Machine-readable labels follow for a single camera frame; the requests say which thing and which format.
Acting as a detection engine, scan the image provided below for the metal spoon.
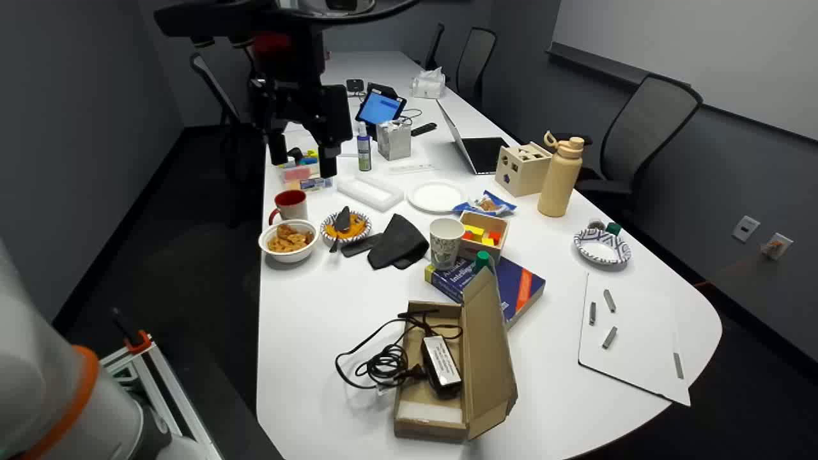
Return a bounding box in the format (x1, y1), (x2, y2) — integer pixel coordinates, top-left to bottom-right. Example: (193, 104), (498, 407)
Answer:
(328, 204), (357, 255)

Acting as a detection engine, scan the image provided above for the red mug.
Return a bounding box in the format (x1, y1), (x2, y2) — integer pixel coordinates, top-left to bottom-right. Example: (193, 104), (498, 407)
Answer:
(268, 186), (308, 227)

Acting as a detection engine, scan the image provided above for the white board sheet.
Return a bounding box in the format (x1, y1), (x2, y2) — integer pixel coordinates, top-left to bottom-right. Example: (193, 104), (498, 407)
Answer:
(574, 268), (696, 408)

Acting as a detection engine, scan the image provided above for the white rectangular foam tray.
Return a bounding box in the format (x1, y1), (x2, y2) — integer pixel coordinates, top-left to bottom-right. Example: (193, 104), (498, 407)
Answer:
(334, 173), (403, 213)

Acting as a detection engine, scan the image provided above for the wooden shape sorter cube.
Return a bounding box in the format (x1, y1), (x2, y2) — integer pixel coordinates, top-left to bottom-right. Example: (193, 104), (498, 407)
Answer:
(493, 140), (555, 199)

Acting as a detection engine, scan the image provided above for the black towel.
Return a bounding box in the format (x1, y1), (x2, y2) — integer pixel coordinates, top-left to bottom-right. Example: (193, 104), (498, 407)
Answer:
(362, 213), (431, 274)

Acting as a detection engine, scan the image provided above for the wall whiteboard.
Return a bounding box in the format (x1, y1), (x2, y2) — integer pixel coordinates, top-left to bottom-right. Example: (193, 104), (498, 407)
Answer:
(547, 0), (818, 144)

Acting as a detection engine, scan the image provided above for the grey office chair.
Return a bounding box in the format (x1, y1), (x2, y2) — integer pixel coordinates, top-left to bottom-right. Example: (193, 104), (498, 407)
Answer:
(578, 74), (703, 208)
(187, 49), (250, 130)
(425, 21), (448, 71)
(455, 25), (500, 111)

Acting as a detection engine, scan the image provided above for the beige water bottle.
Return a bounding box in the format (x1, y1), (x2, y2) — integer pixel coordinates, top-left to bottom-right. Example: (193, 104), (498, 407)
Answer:
(537, 129), (588, 221)

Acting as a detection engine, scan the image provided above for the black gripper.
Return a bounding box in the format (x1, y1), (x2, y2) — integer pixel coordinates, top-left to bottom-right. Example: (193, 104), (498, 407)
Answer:
(248, 76), (354, 182)

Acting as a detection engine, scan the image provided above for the small bowl of orange snacks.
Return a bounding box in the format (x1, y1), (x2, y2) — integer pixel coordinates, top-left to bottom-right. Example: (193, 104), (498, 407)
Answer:
(320, 209), (376, 249)

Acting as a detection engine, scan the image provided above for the open cardboard box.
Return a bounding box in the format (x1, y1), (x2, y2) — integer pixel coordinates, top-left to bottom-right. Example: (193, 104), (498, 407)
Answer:
(392, 265), (522, 445)

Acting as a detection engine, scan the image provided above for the black power adapter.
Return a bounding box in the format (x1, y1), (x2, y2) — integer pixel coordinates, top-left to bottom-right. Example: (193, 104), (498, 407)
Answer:
(421, 333), (463, 391)

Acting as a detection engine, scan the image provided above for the patterned paper cup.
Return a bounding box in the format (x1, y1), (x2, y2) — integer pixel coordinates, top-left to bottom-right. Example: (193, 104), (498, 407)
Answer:
(427, 215), (467, 274)

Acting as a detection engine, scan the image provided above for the patterned white dish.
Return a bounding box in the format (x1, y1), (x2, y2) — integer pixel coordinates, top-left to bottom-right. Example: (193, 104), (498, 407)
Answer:
(570, 222), (633, 274)

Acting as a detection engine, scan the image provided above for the white bowl of cookies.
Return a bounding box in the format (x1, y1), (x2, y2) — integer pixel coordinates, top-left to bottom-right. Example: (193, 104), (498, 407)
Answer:
(256, 217), (321, 265)

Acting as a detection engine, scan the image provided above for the coiled black adapter cable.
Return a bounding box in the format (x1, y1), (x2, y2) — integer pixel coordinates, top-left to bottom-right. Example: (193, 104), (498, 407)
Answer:
(333, 313), (430, 393)

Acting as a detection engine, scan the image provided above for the white paper plate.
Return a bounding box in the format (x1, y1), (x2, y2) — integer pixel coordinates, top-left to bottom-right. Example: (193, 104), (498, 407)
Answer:
(403, 178), (467, 217)

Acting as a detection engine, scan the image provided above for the wooden box of coloured blocks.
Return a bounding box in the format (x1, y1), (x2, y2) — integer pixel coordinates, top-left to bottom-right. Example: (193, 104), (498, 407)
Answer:
(458, 209), (510, 261)

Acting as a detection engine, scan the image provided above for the black flat rectangular object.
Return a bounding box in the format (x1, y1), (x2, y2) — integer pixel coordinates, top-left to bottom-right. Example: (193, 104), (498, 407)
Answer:
(338, 232), (377, 261)

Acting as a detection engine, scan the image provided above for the blue book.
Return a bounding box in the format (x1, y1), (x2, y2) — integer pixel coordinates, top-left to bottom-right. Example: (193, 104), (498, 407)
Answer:
(425, 254), (547, 325)

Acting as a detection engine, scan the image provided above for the white plastic bag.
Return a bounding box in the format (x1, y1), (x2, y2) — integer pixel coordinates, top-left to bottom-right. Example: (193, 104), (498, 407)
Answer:
(409, 67), (450, 100)

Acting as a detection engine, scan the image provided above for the clear plastic toy container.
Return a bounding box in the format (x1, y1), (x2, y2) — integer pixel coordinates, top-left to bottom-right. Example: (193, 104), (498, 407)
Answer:
(282, 146), (338, 192)

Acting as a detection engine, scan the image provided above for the black tablet with blue screen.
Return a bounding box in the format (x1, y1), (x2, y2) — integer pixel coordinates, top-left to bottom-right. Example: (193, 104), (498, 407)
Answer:
(353, 86), (409, 130)

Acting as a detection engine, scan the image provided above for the small spray bottle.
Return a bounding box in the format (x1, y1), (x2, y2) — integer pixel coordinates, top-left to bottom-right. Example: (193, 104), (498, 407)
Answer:
(354, 120), (372, 173)

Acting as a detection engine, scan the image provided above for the silver laptop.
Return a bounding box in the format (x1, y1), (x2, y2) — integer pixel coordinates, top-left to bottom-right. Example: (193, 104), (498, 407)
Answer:
(435, 98), (510, 176)

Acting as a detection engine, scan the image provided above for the blue snack packet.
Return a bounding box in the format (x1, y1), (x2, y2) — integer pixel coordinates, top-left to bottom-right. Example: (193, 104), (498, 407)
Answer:
(452, 189), (519, 221)

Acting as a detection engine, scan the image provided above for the grey white tissue box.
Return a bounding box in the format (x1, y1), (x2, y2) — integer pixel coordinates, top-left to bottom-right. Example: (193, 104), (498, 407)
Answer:
(376, 115), (413, 163)

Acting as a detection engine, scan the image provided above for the white wall outlet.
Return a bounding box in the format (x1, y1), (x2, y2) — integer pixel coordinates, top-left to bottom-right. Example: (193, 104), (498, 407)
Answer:
(732, 213), (762, 245)
(760, 231), (794, 264)

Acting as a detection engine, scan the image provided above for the white metal stand frame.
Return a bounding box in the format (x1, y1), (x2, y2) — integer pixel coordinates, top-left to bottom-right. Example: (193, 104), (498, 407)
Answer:
(99, 330), (222, 460)

